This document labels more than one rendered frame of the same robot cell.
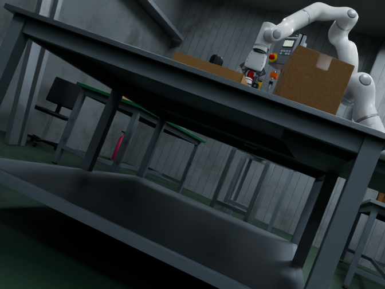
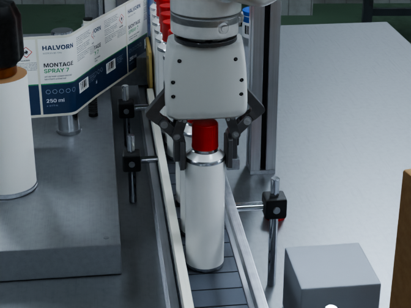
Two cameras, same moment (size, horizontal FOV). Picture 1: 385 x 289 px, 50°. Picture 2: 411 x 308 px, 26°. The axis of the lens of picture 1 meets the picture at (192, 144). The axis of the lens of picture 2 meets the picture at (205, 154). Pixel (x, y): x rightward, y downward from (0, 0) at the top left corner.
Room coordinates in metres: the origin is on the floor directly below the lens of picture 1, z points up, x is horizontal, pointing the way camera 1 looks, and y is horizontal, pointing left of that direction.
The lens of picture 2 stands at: (1.24, 0.22, 1.51)
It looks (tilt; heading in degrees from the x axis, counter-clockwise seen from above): 25 degrees down; 339
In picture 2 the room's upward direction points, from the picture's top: straight up
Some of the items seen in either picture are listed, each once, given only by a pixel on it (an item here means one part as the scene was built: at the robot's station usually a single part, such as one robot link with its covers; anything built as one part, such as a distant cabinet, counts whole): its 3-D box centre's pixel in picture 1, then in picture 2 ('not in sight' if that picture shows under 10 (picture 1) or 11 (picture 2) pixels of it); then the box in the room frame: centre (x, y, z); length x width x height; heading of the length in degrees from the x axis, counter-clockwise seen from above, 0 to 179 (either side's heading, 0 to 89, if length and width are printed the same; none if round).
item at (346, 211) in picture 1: (195, 184); not in sight; (2.43, -0.11, 0.40); 2.04 x 1.44 x 0.81; 165
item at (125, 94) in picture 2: not in sight; (135, 115); (2.71, -0.21, 0.89); 0.06 x 0.03 x 0.12; 75
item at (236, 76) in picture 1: (213, 79); not in sight; (1.56, 0.02, 0.85); 0.30 x 0.26 x 0.04; 165
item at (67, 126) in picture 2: not in sight; (65, 81); (2.71, -0.08, 0.97); 0.05 x 0.05 x 0.19
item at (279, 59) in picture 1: (286, 53); not in sight; (2.61, -0.34, 1.38); 0.17 x 0.10 x 0.19; 41
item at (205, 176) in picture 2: (244, 89); (205, 195); (2.20, -0.15, 0.98); 0.05 x 0.05 x 0.20
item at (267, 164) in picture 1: (243, 185); not in sight; (3.89, -0.59, 0.47); 1.17 x 0.36 x 0.95; 165
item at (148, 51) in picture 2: not in sight; (148, 66); (2.83, -0.28, 0.94); 0.10 x 0.01 x 0.09; 165
